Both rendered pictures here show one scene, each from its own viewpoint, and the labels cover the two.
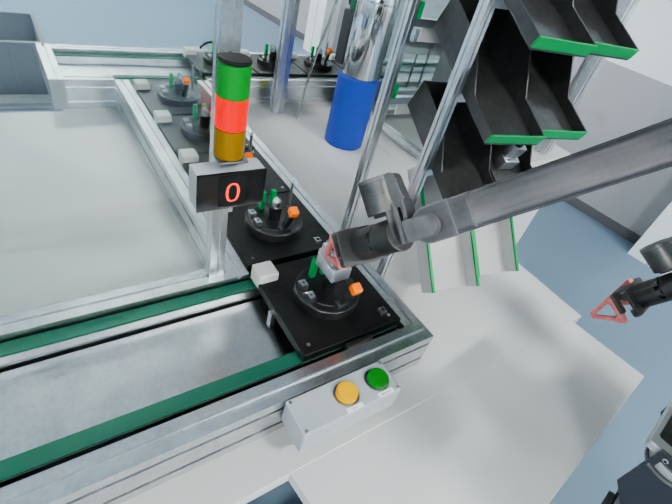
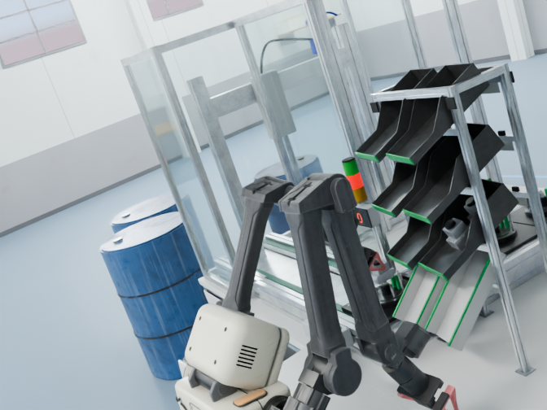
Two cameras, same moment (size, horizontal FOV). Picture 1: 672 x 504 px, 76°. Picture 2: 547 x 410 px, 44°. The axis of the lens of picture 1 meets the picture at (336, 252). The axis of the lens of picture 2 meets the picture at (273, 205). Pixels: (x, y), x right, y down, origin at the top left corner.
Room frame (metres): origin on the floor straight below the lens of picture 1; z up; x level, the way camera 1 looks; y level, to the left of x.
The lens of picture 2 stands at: (1.16, -2.05, 1.95)
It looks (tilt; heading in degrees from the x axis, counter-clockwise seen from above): 15 degrees down; 111
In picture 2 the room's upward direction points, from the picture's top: 19 degrees counter-clockwise
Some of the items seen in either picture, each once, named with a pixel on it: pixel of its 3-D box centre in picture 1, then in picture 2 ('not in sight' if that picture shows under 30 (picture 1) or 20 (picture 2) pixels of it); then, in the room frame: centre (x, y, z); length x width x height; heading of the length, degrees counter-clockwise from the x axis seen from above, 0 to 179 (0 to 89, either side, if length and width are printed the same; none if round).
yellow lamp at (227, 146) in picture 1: (229, 140); (358, 193); (0.62, 0.22, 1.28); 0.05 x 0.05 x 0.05
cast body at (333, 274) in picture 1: (333, 254); (382, 268); (0.67, 0.00, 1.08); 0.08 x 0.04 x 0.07; 43
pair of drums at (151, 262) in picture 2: not in sight; (170, 276); (-1.29, 2.02, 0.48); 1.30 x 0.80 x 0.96; 127
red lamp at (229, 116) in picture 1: (231, 111); (354, 180); (0.62, 0.22, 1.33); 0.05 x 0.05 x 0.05
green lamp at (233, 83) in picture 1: (233, 78); (350, 167); (0.62, 0.22, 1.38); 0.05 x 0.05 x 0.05
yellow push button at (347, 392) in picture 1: (346, 393); not in sight; (0.45, -0.09, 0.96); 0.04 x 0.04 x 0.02
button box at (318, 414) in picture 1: (342, 402); (326, 332); (0.45, -0.09, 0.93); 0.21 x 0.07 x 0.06; 133
